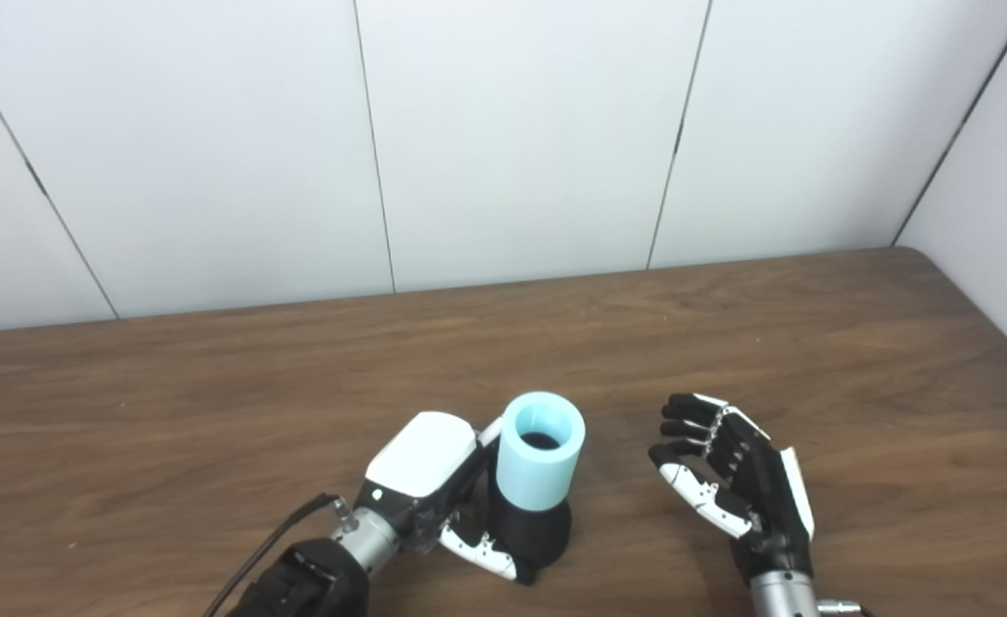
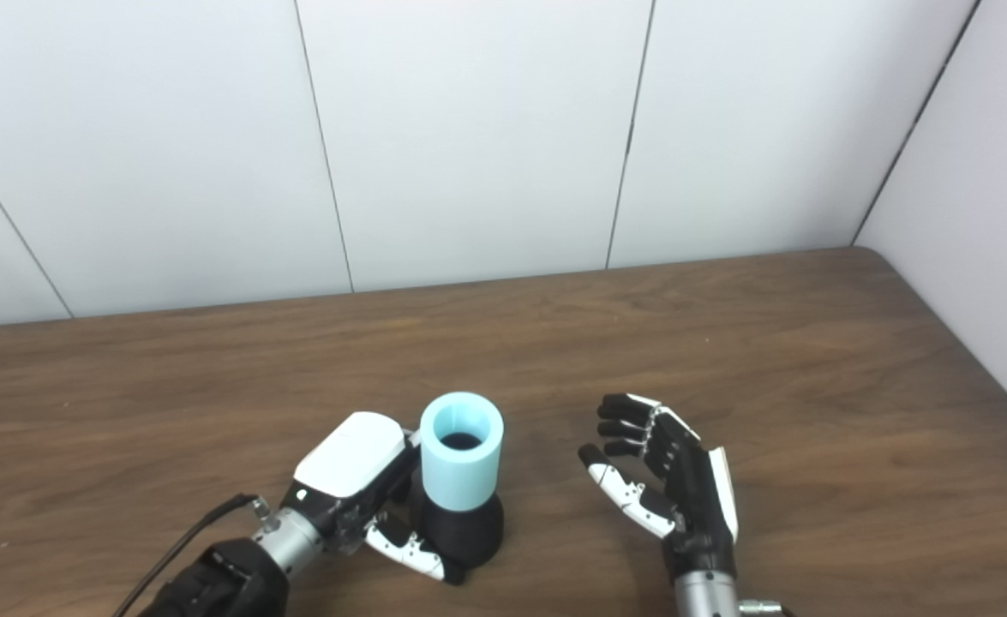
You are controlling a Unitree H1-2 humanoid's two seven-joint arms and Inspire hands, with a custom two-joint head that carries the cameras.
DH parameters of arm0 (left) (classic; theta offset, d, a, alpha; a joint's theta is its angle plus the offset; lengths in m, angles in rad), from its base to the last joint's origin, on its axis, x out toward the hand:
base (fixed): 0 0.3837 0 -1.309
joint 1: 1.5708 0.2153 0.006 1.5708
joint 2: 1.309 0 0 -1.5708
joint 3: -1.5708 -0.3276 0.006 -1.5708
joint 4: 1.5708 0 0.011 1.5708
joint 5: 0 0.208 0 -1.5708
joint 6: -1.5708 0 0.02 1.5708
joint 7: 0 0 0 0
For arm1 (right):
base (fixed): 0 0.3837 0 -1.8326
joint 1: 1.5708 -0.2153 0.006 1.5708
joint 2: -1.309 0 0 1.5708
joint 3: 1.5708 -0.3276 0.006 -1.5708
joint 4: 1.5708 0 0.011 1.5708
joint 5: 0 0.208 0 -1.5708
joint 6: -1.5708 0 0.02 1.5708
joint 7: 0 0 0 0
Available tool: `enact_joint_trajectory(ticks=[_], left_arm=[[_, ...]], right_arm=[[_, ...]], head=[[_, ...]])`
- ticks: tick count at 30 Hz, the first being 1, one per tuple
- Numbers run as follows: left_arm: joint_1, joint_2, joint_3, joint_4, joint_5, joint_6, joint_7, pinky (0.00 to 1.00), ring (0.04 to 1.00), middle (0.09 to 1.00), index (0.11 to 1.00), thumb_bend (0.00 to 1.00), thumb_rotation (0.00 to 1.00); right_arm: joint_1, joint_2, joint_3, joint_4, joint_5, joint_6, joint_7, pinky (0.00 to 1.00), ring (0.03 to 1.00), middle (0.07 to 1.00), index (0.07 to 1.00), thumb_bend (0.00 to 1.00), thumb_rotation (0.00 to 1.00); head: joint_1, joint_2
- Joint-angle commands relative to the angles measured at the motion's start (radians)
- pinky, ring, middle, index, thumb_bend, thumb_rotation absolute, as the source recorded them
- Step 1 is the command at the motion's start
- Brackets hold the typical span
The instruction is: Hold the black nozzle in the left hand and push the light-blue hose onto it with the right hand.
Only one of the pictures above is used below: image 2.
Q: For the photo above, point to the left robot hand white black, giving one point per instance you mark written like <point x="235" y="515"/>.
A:
<point x="349" y="458"/>

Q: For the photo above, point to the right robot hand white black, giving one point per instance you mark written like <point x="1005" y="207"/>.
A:
<point x="696" y="497"/>

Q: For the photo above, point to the black funnel-shaped nozzle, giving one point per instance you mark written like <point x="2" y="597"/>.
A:
<point x="464" y="531"/>

